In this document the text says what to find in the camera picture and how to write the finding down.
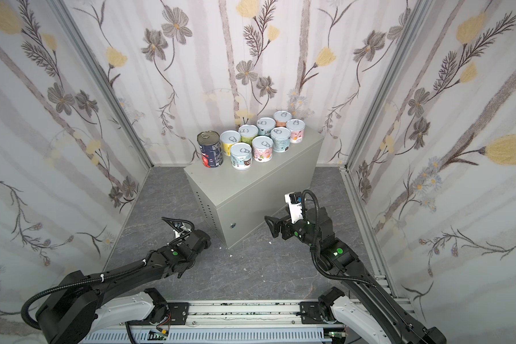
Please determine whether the grey metal cabinet box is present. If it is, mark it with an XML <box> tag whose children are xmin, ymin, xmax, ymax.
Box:
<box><xmin>184</xmin><ymin>128</ymin><xmax>323</xmax><ymax>249</ymax></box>

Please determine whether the green labelled can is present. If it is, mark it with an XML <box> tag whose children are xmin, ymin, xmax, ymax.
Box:
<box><xmin>239</xmin><ymin>125</ymin><xmax>259</xmax><ymax>146</ymax></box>

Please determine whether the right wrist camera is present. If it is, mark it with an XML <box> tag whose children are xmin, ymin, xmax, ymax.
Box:
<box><xmin>285</xmin><ymin>191</ymin><xmax>304</xmax><ymax>224</ymax></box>

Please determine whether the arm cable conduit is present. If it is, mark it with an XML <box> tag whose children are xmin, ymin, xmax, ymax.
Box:
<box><xmin>300</xmin><ymin>189</ymin><xmax>377</xmax><ymax>287</ymax></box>
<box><xmin>20</xmin><ymin>261</ymin><xmax>147</xmax><ymax>331</ymax></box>

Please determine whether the white slotted cable duct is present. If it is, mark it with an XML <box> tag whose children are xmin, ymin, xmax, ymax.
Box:
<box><xmin>81</xmin><ymin>328</ymin><xmax>333</xmax><ymax>344</ymax></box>

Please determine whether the orange labelled can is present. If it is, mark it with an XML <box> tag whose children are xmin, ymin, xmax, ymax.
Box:
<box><xmin>273</xmin><ymin>110</ymin><xmax>292</xmax><ymax>127</ymax></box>

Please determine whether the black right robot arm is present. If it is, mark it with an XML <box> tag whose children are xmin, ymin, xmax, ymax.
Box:
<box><xmin>265</xmin><ymin>208</ymin><xmax>447</xmax><ymax>343</ymax></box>

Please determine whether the pink labelled white-lid can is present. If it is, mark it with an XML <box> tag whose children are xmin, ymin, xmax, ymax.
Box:
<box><xmin>252</xmin><ymin>136</ymin><xmax>273</xmax><ymax>162</ymax></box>

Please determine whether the dark blue tomato can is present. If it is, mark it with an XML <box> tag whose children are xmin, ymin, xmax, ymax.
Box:
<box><xmin>197</xmin><ymin>130</ymin><xmax>223</xmax><ymax>168</ymax></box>

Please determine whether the pink fruit labelled can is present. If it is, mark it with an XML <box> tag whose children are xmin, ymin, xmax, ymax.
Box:
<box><xmin>286</xmin><ymin>119</ymin><xmax>306</xmax><ymax>144</ymax></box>

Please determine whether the light blue can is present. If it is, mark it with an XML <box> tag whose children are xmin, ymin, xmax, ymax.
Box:
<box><xmin>270</xmin><ymin>127</ymin><xmax>291</xmax><ymax>153</ymax></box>

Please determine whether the yellow labelled can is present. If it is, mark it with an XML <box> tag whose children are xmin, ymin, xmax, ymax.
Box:
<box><xmin>220</xmin><ymin>130</ymin><xmax>241</xmax><ymax>156</ymax></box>

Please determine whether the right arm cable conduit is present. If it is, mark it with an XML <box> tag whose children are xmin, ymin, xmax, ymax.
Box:
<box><xmin>300</xmin><ymin>189</ymin><xmax>377</xmax><ymax>287</ymax></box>

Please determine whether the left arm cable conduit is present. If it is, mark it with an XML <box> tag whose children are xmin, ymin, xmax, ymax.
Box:
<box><xmin>20</xmin><ymin>261</ymin><xmax>147</xmax><ymax>331</ymax></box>

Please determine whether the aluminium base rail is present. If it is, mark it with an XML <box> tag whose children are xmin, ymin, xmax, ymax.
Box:
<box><xmin>81</xmin><ymin>297</ymin><xmax>416</xmax><ymax>344</ymax></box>

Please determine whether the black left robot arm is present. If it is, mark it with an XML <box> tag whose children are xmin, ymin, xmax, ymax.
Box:
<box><xmin>20</xmin><ymin>230</ymin><xmax>211</xmax><ymax>343</ymax></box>

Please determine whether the teal labelled white-lid can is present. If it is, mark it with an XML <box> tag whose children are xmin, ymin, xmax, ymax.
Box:
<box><xmin>256</xmin><ymin>117</ymin><xmax>277</xmax><ymax>137</ymax></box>

